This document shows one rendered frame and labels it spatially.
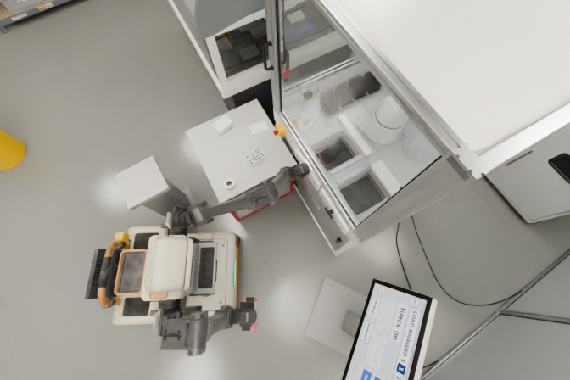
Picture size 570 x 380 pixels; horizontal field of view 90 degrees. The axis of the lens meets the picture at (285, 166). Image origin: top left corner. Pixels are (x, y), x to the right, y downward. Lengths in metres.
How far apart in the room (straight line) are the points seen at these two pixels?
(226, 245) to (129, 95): 2.08
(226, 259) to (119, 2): 3.63
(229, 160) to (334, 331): 1.54
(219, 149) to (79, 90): 2.27
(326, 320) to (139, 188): 1.70
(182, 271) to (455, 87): 1.14
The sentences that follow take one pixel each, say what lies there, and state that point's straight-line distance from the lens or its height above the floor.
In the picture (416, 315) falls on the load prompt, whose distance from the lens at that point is 1.50.
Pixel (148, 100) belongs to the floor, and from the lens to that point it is 3.49.
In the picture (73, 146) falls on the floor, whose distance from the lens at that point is 3.59.
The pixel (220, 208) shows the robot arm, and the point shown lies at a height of 1.37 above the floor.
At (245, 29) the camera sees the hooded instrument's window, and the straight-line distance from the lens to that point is 1.90.
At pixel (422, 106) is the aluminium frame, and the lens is 0.76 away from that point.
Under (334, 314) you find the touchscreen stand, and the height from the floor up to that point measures 0.04.
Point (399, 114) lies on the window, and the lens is 0.82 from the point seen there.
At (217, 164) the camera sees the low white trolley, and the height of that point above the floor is 0.76.
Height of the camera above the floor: 2.55
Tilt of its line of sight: 67 degrees down
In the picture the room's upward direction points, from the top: 2 degrees counter-clockwise
